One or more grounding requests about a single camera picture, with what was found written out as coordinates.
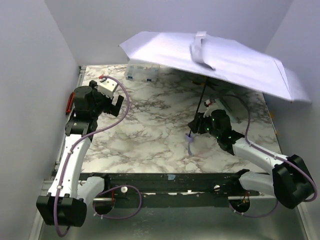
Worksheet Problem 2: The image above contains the lilac umbrella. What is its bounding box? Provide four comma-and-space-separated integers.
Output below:
117, 30, 312, 157

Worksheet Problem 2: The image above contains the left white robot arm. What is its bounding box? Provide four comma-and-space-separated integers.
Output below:
36, 76, 124, 227

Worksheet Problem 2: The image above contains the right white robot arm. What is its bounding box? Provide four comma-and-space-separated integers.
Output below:
188, 109, 318, 209

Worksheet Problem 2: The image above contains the clear plastic organizer box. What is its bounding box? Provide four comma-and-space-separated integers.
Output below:
124, 60, 160, 83

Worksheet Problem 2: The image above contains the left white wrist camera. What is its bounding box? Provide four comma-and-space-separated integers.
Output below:
97, 75, 119, 99

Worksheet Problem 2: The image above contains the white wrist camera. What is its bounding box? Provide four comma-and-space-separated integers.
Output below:
97, 75, 119, 99
203, 99, 217, 118

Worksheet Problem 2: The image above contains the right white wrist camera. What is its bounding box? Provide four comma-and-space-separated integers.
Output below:
203, 99, 217, 118

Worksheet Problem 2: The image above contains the red black handled tool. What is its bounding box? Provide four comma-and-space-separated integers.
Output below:
65, 91, 75, 115

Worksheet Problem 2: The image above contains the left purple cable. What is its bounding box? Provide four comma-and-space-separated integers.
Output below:
53, 75, 143, 238

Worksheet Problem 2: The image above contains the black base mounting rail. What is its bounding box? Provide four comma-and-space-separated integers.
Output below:
82, 172, 261, 208

